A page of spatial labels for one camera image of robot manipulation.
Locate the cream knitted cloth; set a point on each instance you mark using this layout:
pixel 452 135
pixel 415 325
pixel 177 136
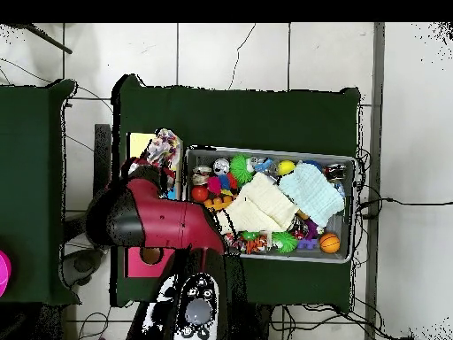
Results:
pixel 265 205

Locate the colourful patterned white cloth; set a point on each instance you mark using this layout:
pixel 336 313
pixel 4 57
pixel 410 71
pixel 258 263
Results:
pixel 164 147

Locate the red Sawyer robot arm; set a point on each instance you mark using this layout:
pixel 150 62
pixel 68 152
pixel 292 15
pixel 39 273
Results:
pixel 170 219

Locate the wooden box with three holes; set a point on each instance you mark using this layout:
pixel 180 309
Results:
pixel 139 143

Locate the silver mesh bin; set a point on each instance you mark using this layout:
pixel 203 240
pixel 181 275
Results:
pixel 339 226

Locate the pink blue red spiky toy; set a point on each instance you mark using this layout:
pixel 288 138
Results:
pixel 221 183

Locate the orange toy block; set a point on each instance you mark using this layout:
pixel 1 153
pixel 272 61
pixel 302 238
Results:
pixel 219 202

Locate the green spiky ball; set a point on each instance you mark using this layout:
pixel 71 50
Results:
pixel 240 168
pixel 285 242

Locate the red ball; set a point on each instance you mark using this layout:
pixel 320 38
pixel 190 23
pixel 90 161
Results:
pixel 200 193

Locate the yellow ball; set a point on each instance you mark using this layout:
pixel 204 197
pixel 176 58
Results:
pixel 286 167

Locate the tiger striped toy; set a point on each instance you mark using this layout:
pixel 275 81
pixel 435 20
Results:
pixel 255 245

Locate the dark green tablecloth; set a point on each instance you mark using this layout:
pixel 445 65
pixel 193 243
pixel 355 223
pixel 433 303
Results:
pixel 247 117

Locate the mint knitted cloth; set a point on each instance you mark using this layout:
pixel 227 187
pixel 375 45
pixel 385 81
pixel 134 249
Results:
pixel 311 193

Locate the small orange basketball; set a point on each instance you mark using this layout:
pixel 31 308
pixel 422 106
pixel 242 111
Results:
pixel 330 243

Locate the grey rounded floor object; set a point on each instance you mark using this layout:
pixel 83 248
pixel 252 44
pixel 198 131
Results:
pixel 83 265

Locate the dark green side table cloth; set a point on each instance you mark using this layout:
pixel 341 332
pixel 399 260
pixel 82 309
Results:
pixel 32 177

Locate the black rod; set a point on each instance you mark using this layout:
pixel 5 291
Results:
pixel 49 39

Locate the pink ball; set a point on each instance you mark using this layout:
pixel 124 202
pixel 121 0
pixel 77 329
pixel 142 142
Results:
pixel 3 272

